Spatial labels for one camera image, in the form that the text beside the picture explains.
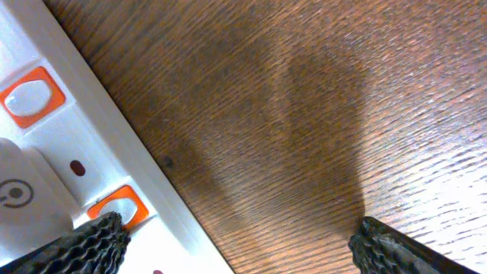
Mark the white USB wall charger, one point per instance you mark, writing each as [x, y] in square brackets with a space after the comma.
[36, 207]

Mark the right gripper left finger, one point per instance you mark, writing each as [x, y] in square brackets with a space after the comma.
[96, 247]

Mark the white power strip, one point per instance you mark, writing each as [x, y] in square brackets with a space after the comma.
[53, 102]

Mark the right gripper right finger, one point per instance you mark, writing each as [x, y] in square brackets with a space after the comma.
[378, 248]

